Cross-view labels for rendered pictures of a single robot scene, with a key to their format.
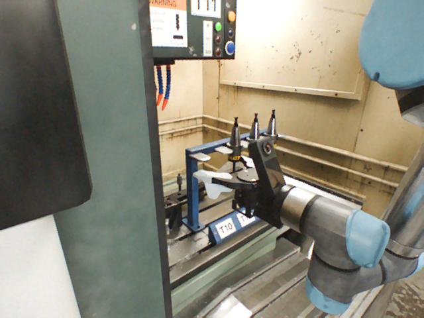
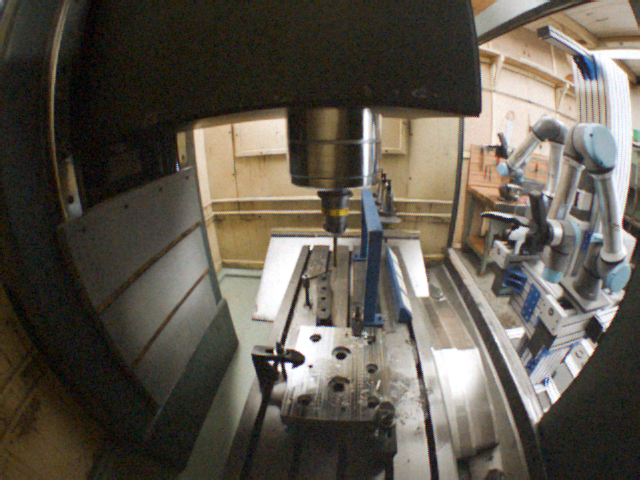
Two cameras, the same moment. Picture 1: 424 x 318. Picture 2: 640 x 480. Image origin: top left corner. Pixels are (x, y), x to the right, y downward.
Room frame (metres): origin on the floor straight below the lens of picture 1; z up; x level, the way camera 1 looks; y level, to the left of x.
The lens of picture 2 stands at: (0.49, 0.63, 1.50)
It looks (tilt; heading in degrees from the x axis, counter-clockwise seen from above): 24 degrees down; 316
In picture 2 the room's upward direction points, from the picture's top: 2 degrees counter-clockwise
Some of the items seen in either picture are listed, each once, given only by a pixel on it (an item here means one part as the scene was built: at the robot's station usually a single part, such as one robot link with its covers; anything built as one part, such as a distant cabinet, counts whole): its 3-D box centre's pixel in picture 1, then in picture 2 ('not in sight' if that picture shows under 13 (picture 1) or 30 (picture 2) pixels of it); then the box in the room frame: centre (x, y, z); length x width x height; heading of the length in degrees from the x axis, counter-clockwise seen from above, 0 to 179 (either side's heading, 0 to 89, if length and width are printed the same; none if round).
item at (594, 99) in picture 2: not in sight; (589, 243); (0.07, -0.79, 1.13); 0.26 x 0.26 x 1.80; 40
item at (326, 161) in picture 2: not in sight; (334, 145); (0.79, 0.29, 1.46); 0.16 x 0.16 x 0.12
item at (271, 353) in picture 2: not in sight; (279, 360); (0.88, 0.40, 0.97); 0.13 x 0.03 x 0.15; 39
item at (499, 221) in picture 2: (248, 171); (495, 224); (0.56, -0.10, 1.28); 0.09 x 0.03 x 0.06; 4
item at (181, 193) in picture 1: (184, 198); (324, 300); (1.02, 0.10, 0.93); 0.26 x 0.05 x 0.06; 134
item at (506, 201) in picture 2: not in sight; (544, 212); (0.20, -3.06, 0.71); 2.21 x 0.95 x 1.43; 40
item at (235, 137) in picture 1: (235, 135); (388, 200); (0.92, -0.11, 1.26); 0.04 x 0.04 x 0.07
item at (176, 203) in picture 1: (165, 213); (357, 324); (0.83, 0.16, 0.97); 0.13 x 0.03 x 0.15; 129
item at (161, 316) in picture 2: not in sight; (161, 284); (1.14, 0.57, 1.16); 0.48 x 0.05 x 0.51; 129
